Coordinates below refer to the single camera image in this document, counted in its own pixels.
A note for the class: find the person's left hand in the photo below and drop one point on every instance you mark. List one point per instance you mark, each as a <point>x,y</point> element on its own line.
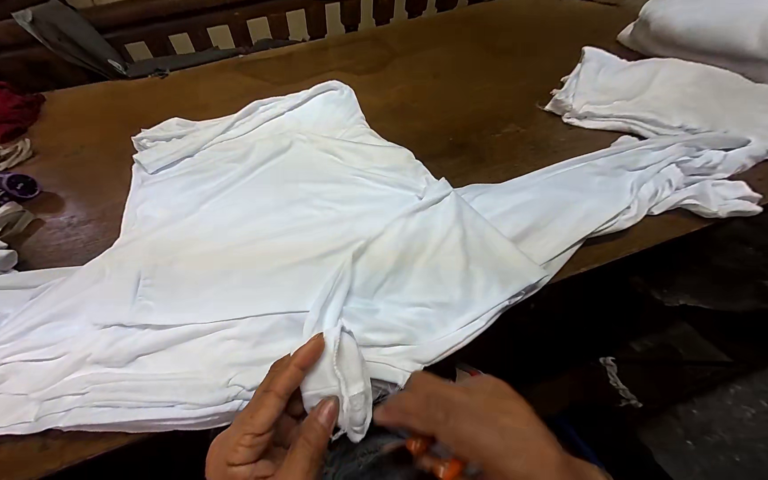
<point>244,443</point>

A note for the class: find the person's right hand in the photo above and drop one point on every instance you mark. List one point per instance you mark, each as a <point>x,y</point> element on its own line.
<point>497,426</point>

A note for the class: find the person's left index finger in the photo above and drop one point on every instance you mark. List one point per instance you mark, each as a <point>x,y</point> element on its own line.
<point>284,383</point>

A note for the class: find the person's right fingers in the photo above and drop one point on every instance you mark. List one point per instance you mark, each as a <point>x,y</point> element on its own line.
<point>410,410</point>

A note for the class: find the person's left fingers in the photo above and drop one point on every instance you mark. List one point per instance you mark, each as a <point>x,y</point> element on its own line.
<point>287,426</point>

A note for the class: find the person's left thumb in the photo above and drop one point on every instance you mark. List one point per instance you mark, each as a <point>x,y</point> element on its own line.
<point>314,433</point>

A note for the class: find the white shirt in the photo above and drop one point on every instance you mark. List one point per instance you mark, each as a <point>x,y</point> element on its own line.
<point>244,226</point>

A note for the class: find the person's legs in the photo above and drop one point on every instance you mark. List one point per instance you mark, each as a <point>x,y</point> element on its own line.
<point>364,460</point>

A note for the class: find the stack of white garments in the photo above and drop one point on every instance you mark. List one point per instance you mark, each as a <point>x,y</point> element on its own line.
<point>104,373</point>

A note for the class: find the white fabric scrap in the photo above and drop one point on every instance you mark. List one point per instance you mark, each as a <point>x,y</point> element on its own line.
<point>617,383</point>

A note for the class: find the purple round object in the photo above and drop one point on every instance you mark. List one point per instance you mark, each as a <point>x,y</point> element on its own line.
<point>21,186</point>

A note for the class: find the grey sheet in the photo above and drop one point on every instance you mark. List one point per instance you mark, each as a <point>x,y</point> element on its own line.
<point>757,426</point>

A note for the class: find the brown wooden slatted bench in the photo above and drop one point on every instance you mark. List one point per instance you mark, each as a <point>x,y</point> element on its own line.
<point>157,23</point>

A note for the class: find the grey fabric strip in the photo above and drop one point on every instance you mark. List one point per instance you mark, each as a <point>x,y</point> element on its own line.
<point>74,41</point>

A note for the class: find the folded white cloth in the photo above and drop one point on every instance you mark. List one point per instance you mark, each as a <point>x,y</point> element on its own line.
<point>677,97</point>

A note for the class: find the large white fabric bundle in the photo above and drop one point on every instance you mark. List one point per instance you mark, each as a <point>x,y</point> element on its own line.
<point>730,40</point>

